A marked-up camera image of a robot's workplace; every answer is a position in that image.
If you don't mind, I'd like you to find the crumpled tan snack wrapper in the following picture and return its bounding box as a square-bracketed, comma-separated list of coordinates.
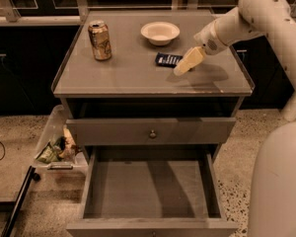
[58, 127, 80, 162]

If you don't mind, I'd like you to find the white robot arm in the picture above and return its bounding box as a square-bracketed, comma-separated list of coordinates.
[174, 0, 296, 237]

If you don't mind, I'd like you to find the black metal floor rail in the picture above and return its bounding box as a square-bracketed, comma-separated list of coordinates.
[1, 166, 40, 237]

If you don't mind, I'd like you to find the white metal window railing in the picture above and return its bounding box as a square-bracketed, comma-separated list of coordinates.
[0, 0, 296, 28]

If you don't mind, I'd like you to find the grey top drawer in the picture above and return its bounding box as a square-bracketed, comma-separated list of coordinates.
[66, 118, 236, 146]

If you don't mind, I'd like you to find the white table leg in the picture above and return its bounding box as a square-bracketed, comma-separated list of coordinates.
[281, 93, 296, 121]

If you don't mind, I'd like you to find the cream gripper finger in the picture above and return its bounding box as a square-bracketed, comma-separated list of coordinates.
[174, 46, 205, 76]

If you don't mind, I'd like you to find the clear plastic storage bin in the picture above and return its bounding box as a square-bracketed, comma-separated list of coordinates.
[33, 105, 88, 174]

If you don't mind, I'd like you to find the blue rxbar wrapper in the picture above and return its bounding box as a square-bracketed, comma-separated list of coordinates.
[155, 52, 183, 68]

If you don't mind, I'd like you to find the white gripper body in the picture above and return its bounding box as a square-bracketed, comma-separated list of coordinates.
[193, 21, 227, 55]

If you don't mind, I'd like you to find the green snack bag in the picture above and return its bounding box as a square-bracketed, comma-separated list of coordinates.
[37, 142, 61, 164]

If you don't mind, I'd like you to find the grey open middle drawer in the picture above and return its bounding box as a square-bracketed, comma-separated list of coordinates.
[66, 147, 237, 237]

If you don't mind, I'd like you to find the white paper bowl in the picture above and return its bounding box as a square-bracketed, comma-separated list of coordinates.
[141, 22, 181, 46]

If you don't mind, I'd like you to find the grey drawer cabinet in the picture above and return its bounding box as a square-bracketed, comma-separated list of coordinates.
[50, 9, 256, 237]

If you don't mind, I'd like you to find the tan soda can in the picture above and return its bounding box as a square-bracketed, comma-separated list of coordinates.
[88, 20, 111, 61]

